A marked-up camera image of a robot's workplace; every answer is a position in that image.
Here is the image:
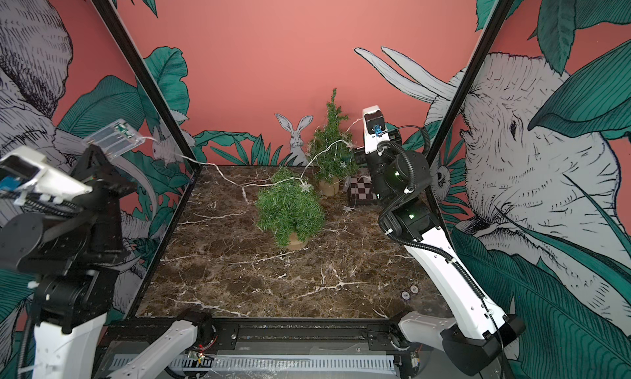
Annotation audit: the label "mini christmas tree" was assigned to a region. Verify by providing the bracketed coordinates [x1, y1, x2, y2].
[308, 88, 359, 197]
[256, 167, 325, 249]

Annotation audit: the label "clear string light battery box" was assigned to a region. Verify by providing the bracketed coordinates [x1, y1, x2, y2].
[82, 120, 146, 159]

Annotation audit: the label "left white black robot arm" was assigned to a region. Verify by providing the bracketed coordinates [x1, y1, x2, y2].
[1, 145, 136, 378]

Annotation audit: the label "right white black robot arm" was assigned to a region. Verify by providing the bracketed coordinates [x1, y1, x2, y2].
[357, 122, 525, 378]

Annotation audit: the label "small chessboard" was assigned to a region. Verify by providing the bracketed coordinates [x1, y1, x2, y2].
[345, 175, 378, 207]

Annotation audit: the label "round stickers on table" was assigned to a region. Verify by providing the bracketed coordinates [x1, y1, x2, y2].
[400, 285, 419, 301]

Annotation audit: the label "white perforated strip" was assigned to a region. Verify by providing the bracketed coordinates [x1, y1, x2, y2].
[107, 353, 398, 374]

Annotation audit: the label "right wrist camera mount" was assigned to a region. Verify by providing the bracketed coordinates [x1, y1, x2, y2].
[362, 106, 388, 154]

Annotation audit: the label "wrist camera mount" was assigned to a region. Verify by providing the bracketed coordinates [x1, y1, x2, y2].
[362, 106, 388, 154]
[1, 146, 93, 206]

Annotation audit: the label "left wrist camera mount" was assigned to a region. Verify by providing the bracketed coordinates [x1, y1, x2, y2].
[1, 146, 93, 206]

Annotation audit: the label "black left frame post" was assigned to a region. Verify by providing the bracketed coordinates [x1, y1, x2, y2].
[90, 0, 201, 174]

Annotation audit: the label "black frame post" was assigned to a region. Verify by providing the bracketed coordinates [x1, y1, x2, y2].
[426, 0, 515, 166]
[90, 0, 201, 174]

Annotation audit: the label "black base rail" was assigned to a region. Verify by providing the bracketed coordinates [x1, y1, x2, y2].
[99, 317, 411, 352]

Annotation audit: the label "black right frame post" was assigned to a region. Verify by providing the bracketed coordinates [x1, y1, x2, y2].
[426, 0, 515, 166]

